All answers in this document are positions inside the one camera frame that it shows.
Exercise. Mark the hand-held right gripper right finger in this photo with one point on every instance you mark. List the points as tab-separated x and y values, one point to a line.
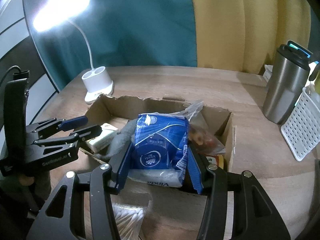
194	167

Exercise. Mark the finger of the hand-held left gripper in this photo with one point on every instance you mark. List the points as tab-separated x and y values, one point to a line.
75	123
87	132

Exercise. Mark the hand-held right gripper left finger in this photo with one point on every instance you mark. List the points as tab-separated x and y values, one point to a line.
122	166

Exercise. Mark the cartoon print tissue pack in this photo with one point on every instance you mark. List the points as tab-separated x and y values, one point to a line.
102	140

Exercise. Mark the red and gold can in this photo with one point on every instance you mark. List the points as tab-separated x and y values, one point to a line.
216	160

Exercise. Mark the grey sock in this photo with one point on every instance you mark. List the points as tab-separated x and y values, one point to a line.
117	142

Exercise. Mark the cardboard box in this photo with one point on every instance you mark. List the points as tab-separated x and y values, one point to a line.
106	107

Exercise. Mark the clear snack bag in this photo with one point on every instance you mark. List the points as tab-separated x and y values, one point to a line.
201	136

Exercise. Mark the blue tissue pack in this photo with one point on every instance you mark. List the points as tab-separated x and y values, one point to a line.
157	142

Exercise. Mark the person's left hand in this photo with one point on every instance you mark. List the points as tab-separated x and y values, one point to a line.
25	179

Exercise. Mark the white desk lamp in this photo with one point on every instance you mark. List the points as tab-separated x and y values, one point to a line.
97	83

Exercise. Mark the bag of cotton swabs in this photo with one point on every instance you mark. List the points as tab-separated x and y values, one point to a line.
127	217

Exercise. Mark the teal curtain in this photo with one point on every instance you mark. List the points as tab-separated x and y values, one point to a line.
137	30

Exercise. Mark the white perforated basket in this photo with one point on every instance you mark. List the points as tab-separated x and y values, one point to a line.
302	130

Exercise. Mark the small white box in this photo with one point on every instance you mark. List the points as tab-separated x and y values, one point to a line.
268	73

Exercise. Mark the stainless steel tumbler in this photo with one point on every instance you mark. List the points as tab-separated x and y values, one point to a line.
285	87

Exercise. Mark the yellow curtain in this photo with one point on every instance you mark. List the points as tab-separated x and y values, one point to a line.
237	30

